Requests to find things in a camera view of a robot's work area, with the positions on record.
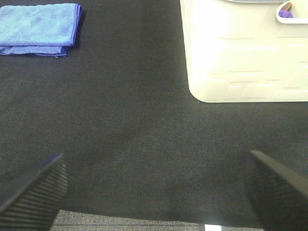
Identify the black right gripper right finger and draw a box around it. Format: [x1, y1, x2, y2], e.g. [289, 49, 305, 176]
[244, 150, 308, 231]

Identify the folded blue microfiber towel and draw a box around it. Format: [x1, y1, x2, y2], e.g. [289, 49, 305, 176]
[0, 3, 82, 57]

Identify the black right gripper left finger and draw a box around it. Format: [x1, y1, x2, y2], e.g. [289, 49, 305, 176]
[0, 154, 68, 231]

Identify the grey plastic laundry basket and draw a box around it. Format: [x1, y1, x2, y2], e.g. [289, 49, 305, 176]
[180, 0, 308, 103]

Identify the black fabric table mat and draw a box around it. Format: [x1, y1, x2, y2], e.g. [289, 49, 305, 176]
[0, 0, 308, 227]

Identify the brown towel in basket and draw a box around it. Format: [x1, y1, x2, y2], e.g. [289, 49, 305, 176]
[281, 2, 292, 11]

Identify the purple towel in basket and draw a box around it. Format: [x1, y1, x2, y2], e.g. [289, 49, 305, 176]
[278, 9, 294, 18]

